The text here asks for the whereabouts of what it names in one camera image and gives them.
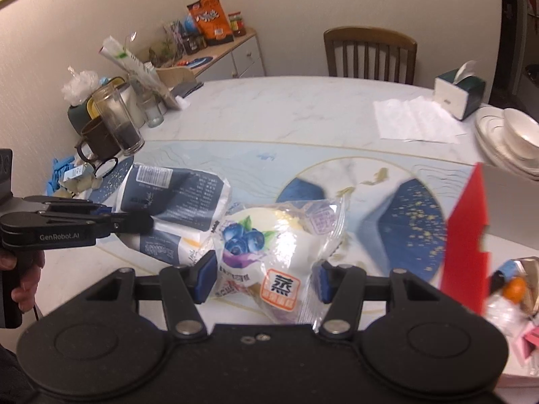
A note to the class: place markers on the blue white packet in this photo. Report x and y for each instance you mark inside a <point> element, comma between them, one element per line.
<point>168,246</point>
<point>177,193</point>

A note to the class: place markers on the dark brown mug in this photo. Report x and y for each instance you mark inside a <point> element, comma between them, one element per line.
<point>99,141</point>

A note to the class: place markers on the white gold-rimmed bowl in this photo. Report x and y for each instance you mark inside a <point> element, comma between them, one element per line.
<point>522,132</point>

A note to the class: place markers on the small drinking glass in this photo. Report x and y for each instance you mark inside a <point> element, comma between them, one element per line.
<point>152,113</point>

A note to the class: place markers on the orange snack bag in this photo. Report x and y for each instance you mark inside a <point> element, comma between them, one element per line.
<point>212,21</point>

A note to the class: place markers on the blue orange snack packet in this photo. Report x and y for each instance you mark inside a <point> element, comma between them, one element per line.
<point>514,290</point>

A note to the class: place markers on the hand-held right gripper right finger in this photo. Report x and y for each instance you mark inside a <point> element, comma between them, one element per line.
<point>322,280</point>

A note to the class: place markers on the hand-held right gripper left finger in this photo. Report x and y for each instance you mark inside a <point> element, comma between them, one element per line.
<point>206,278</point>

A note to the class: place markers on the crumpled white plastic bag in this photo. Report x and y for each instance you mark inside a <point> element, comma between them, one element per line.
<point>80,84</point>

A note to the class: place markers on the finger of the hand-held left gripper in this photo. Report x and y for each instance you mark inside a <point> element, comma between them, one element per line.
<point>67,205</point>
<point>63,229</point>

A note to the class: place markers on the clear plastic wrapper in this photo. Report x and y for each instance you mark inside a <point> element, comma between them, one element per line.
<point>503,313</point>

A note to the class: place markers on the person's left hand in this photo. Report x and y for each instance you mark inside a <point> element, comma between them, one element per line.
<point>29,265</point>

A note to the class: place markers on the marble patterned desktop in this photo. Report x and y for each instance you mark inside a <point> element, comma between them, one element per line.
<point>294,105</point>

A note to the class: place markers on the white box with red rim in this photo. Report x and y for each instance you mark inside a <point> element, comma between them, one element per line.
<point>463,240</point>

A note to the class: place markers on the long white green package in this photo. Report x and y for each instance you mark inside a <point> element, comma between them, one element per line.
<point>139,67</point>

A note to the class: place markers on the green white tissue box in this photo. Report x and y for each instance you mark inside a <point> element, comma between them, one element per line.
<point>457,92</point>

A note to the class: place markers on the tall glass jar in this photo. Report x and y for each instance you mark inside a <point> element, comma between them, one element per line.
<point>120,122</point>

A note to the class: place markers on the stack of white plates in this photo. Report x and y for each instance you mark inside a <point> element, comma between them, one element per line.
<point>497,158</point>

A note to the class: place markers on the pink box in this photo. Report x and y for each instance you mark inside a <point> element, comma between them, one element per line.
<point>530,345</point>

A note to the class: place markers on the blue gloves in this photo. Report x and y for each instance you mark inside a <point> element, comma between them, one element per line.
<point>57,172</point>

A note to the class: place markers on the blueberry print snack packet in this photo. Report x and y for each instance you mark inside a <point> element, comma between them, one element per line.
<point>252,240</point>

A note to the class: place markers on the slatted wooden chair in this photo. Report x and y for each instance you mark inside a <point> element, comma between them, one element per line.
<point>370,54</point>

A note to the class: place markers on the teal canister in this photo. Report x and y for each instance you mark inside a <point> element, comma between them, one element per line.
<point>78,118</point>

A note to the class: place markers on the white paper sheet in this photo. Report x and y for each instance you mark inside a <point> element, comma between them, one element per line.
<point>414,120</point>

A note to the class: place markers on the wooden top sideboard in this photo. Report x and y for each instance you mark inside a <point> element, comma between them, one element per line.
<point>240,57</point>

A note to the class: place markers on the small white gold-rimmed plate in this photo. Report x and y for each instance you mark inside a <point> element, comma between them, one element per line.
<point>490,128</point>

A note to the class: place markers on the dark display cabinet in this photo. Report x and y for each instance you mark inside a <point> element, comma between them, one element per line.
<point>518,29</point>

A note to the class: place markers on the red jar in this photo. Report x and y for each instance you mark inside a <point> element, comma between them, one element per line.
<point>237,23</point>

